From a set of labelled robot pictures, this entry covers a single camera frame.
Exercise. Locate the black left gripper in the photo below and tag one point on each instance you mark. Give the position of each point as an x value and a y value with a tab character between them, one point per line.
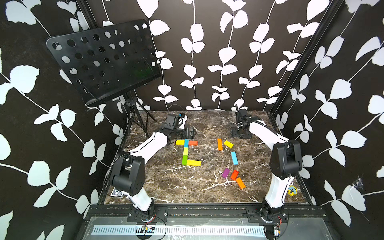
191	135

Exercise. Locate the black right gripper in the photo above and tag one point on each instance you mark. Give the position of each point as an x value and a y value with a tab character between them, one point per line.
233	133

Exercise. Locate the cyan block group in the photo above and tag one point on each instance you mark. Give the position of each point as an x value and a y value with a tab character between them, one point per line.
234	158
186	142

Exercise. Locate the light yellow-green block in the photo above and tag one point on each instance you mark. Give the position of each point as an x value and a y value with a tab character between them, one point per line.
186	150

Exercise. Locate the yellow block group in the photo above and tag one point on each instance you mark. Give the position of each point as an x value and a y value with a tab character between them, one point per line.
228	144

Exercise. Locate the orange long block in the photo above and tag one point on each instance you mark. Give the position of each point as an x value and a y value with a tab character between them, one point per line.
220	144

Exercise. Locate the green block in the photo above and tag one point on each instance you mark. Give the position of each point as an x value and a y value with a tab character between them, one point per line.
185	159

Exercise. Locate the yellow long block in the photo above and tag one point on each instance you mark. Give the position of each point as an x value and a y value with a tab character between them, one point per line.
194	163

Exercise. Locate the red block group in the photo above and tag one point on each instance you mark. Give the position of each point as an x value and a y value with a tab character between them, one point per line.
234	175

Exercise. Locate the purple block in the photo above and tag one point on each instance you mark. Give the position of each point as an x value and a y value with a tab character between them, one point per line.
225	173

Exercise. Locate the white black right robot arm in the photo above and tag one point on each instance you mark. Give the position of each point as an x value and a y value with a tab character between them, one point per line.
285	162

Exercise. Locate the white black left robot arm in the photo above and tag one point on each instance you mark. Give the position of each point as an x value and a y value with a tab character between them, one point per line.
128	171

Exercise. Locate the orange block lower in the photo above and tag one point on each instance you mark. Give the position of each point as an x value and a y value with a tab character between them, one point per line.
240	183

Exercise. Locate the yellow blue small toy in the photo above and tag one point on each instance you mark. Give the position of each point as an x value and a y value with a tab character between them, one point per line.
292	190

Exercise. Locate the black perforated music stand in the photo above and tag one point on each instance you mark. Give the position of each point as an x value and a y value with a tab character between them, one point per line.
107	62

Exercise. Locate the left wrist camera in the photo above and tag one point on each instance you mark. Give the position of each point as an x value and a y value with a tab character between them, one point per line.
176	121

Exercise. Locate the white slotted cable duct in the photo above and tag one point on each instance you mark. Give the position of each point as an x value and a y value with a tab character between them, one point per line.
131	230

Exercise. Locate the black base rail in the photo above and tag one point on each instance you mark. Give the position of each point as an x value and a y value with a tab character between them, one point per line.
251	211

